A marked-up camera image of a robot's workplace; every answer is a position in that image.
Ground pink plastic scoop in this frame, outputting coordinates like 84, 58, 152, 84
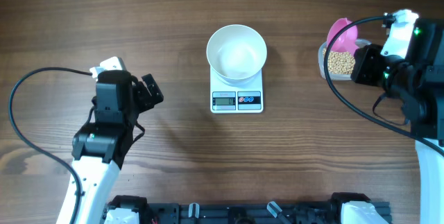
327, 18, 358, 55

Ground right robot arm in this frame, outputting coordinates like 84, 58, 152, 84
326, 14, 443, 223

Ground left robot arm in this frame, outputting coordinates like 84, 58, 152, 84
57, 70, 164, 223

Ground white digital kitchen scale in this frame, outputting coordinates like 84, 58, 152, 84
210, 69, 264, 114

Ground white bowl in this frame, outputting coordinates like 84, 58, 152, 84
206, 24, 268, 84

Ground soybeans in container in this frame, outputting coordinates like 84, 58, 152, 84
327, 51, 355, 75

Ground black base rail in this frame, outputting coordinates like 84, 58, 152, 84
100, 192, 393, 224

